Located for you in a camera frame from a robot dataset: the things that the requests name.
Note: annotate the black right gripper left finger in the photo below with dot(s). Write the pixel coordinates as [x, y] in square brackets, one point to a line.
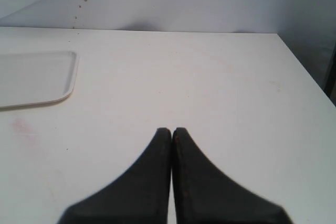
[139, 195]

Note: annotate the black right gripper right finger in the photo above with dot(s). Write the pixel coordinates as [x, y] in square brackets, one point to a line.
[204, 194]

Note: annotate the white rectangular plastic tray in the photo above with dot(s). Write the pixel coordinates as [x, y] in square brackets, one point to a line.
[37, 78]

